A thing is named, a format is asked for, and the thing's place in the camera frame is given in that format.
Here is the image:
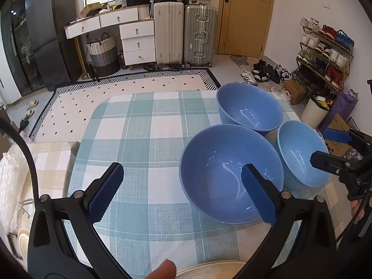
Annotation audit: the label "cream round plate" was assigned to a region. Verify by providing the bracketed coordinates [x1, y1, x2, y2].
[174, 261, 247, 279]

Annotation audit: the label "white air cushion wrap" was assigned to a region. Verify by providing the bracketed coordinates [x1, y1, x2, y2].
[0, 151, 30, 233]

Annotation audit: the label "black metal handle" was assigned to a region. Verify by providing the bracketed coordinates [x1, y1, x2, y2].
[7, 232, 21, 259]

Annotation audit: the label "white dotted rug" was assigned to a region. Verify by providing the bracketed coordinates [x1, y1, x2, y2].
[29, 67, 222, 141]

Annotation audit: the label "large brown cardboard box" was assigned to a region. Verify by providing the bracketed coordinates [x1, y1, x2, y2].
[322, 113, 361, 157]

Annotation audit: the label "tan wooden door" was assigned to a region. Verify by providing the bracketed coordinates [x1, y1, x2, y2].
[217, 0, 276, 59]

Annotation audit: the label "beige checked cloth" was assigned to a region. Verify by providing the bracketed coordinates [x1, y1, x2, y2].
[6, 141, 80, 239]

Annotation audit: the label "white trash bin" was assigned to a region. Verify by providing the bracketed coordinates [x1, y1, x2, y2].
[300, 94, 332, 128]

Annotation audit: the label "metal phone stand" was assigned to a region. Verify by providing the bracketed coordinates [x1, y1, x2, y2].
[17, 199, 34, 218]

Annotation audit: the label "white wardrobe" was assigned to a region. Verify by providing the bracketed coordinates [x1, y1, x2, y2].
[0, 43, 22, 106]

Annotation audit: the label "small open cardboard box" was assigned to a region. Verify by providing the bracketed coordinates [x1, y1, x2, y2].
[80, 3, 102, 16]

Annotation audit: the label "silver suitcase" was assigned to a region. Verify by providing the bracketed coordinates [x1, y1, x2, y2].
[184, 4, 218, 68]

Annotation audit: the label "dark glass cabinet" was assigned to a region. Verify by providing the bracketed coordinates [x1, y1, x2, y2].
[0, 0, 44, 96]

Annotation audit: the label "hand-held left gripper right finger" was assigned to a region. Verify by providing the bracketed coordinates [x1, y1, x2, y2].
[232, 163, 339, 279]

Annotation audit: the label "dark grey fridge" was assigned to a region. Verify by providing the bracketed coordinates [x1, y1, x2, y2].
[25, 0, 85, 92]

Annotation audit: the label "grey door mat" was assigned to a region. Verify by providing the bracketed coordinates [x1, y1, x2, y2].
[229, 55, 250, 66]

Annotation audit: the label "thick black cable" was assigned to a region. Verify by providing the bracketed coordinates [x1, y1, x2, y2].
[0, 119, 40, 199]

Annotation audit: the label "white vanity desk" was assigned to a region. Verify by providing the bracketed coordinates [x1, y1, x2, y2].
[64, 4, 156, 66]

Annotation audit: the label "gold metal shoe rack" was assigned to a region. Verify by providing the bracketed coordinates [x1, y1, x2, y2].
[292, 17, 355, 93]

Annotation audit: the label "purple rolled mat bag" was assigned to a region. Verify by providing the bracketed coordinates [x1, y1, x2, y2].
[318, 86, 359, 131]

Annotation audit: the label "pile of loose shoes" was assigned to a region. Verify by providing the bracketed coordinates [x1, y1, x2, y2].
[240, 60, 292, 102]

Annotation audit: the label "light blue bowl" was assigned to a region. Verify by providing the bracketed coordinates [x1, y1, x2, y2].
[274, 120, 332, 191]

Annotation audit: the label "rows of racked shoes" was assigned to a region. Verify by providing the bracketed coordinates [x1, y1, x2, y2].
[293, 18, 354, 92]

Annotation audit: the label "woven laundry basket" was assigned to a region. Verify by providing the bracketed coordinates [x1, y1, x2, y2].
[86, 33, 121, 77]

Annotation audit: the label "person's left hand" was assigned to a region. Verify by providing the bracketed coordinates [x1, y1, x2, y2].
[144, 259, 177, 279]

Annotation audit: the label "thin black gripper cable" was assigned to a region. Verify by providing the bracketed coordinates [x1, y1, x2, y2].
[334, 177, 372, 243]

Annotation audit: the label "person's right hand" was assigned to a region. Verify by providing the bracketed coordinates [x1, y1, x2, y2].
[350, 199, 366, 221]

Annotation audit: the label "stack of small cream dishes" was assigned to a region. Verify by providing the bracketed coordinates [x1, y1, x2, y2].
[16, 228, 31, 259]

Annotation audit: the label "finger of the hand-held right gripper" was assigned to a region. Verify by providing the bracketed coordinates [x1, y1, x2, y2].
[310, 150, 364, 181]
[322, 128, 372, 153]

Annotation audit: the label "white suitcase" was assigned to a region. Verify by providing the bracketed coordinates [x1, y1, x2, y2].
[153, 1, 185, 66]

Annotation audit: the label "teal checked tablecloth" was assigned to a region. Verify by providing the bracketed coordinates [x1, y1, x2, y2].
[62, 90, 303, 279]

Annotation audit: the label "small brown cardboard box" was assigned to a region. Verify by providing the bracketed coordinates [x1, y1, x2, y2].
[282, 80, 306, 105]

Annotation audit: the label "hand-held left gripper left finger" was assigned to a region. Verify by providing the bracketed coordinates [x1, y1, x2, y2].
[27, 162, 131, 279]

